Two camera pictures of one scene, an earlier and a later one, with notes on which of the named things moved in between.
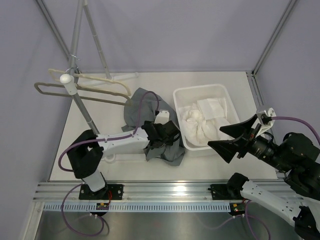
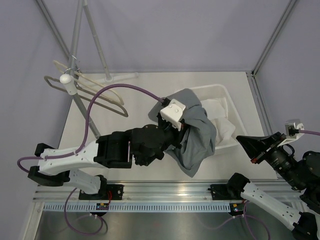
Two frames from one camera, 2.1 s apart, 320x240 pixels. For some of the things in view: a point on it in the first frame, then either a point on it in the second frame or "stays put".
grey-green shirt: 140,107 to 201,133
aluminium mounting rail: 133,192 stays put
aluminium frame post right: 273,37 stays put
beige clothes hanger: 56,74 to 94,82
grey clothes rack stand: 68,80 stays put
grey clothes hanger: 127,103 to 126,115
